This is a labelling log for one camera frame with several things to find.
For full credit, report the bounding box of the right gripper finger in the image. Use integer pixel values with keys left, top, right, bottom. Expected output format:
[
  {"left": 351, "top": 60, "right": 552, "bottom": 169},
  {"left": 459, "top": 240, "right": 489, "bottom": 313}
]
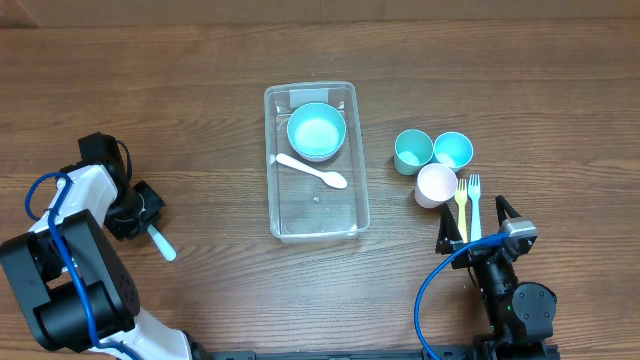
[
  {"left": 436, "top": 203, "right": 462, "bottom": 245},
  {"left": 495, "top": 195, "right": 520, "bottom": 223}
]

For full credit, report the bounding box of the light blue fork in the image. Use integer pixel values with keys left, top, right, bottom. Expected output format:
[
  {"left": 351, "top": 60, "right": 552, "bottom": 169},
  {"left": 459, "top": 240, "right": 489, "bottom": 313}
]
[
  {"left": 468, "top": 174, "right": 482, "bottom": 242},
  {"left": 147, "top": 225, "right": 177, "bottom": 262}
]

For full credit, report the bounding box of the white plastic spoon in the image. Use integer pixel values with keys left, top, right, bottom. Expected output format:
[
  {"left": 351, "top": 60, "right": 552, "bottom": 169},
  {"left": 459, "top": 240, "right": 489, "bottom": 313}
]
[{"left": 275, "top": 153, "right": 348, "bottom": 189}]

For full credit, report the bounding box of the teal bowl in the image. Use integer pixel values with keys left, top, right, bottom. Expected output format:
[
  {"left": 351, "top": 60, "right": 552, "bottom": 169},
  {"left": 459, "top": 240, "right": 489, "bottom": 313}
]
[{"left": 295, "top": 148, "right": 339, "bottom": 162}]

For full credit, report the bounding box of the light blue bowl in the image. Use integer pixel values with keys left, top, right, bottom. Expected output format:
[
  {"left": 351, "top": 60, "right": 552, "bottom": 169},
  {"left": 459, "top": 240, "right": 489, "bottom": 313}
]
[{"left": 286, "top": 103, "right": 347, "bottom": 151}]

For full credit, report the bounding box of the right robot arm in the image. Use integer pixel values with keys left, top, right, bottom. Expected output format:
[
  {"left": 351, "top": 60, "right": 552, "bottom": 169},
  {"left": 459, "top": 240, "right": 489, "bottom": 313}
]
[{"left": 441, "top": 195, "right": 560, "bottom": 360}]

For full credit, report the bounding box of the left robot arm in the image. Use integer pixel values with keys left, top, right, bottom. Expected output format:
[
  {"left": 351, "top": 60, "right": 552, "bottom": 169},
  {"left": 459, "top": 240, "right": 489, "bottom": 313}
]
[{"left": 1, "top": 132, "right": 208, "bottom": 360}]

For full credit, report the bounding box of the clear plastic container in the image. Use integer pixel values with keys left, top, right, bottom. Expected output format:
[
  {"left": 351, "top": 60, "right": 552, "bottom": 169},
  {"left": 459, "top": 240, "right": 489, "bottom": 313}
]
[{"left": 264, "top": 81, "right": 370, "bottom": 243}]

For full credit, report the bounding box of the yellow fork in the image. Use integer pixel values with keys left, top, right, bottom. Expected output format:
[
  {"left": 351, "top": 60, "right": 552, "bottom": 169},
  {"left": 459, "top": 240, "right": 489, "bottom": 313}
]
[{"left": 454, "top": 179, "right": 469, "bottom": 243}]

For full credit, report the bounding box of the pink cup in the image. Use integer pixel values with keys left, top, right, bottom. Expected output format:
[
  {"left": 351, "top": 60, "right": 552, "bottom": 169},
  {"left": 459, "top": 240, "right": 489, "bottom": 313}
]
[{"left": 414, "top": 163, "right": 458, "bottom": 209}]

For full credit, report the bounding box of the blue cup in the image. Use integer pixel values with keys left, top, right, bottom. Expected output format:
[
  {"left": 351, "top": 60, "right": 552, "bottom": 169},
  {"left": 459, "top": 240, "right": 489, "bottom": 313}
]
[{"left": 433, "top": 132, "right": 474, "bottom": 172}]

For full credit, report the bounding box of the green cup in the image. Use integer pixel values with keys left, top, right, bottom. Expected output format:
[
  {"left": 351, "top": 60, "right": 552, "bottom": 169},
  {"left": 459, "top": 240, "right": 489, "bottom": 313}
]
[{"left": 394, "top": 129, "right": 433, "bottom": 176}]

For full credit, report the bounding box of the right blue cable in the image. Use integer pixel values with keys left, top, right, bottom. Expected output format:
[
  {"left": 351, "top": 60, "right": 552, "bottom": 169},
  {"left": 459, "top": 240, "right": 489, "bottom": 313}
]
[{"left": 413, "top": 231, "right": 510, "bottom": 360}]

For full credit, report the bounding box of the blue cable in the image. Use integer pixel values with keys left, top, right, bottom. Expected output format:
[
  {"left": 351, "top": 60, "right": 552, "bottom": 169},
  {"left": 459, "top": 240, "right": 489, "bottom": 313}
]
[
  {"left": 23, "top": 171, "right": 146, "bottom": 360},
  {"left": 413, "top": 231, "right": 510, "bottom": 360}
]

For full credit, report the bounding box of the left blue cable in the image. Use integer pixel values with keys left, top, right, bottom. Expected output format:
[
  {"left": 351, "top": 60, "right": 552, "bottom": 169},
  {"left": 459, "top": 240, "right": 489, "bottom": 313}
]
[{"left": 23, "top": 171, "right": 146, "bottom": 360}]

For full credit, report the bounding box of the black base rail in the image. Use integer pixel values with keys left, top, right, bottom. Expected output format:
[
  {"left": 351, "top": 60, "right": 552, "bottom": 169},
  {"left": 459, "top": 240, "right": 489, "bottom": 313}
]
[{"left": 206, "top": 345, "right": 561, "bottom": 360}]

